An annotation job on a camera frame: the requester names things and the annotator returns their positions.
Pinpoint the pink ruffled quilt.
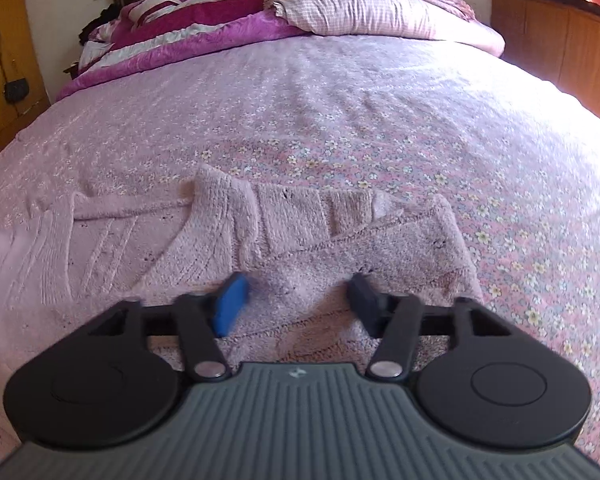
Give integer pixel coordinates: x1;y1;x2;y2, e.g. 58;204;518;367
235;0;506;58

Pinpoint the yellow wooden wardrobe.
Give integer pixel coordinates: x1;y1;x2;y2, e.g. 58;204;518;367
0;0;51;171

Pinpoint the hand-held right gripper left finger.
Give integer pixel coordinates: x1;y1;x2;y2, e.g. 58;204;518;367
87;272;252;381

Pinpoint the brown wooden cabinet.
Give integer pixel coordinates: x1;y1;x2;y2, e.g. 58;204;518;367
490;0;600;121

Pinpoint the pink checkered pillow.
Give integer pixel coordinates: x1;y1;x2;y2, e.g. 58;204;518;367
272;0;481;43

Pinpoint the purple and white blanket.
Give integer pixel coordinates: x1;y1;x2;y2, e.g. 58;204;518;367
55;0;312;103

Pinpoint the bed with floral pink bedspread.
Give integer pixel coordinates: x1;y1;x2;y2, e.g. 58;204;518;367
0;35;600;467

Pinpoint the black handbag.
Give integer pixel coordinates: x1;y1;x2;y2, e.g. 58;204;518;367
5;77;31;106

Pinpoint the pink knitted sweater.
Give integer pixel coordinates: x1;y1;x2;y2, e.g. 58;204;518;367
0;162;485;376

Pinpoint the dark clothes pile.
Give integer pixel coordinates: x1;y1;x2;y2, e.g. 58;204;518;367
77;4;123;46

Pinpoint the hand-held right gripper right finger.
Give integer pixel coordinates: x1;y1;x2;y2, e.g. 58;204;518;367
347;272;514;381

